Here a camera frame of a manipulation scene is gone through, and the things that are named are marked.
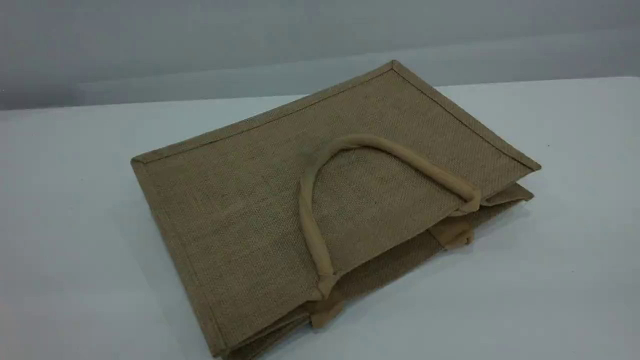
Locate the brown jute bag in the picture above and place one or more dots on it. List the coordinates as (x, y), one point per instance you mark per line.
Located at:
(260, 210)

